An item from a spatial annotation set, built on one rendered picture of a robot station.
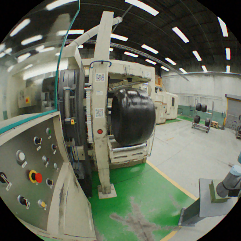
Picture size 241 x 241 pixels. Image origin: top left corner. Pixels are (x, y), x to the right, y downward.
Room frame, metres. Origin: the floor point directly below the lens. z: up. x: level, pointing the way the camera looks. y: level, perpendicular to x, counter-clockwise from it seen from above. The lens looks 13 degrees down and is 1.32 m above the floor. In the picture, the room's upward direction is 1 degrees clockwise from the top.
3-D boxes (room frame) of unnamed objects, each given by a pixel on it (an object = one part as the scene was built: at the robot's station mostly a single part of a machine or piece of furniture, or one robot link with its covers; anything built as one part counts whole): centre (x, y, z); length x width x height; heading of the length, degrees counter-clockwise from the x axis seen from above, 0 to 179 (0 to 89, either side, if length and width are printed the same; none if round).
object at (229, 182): (-0.01, -0.96, 0.86); 0.17 x 0.15 x 0.18; 177
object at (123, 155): (0.69, -0.09, 0.83); 0.36 x 0.09 x 0.06; 106
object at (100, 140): (0.73, 0.19, 1.25); 0.13 x 0.13 x 2.50; 16
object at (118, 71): (1.15, -0.09, 1.71); 0.61 x 0.25 x 0.15; 106
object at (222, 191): (0.00, -0.96, 0.72); 0.19 x 0.19 x 0.10
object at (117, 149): (0.69, -0.09, 0.90); 0.35 x 0.05 x 0.05; 106
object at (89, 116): (0.68, 0.26, 1.19); 0.05 x 0.04 x 0.48; 16
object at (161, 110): (5.18, -2.57, 0.62); 0.91 x 0.58 x 1.25; 115
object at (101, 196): (0.73, 0.19, 0.02); 0.27 x 0.27 x 0.04; 16
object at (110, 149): (0.78, 0.12, 0.90); 0.40 x 0.03 x 0.10; 16
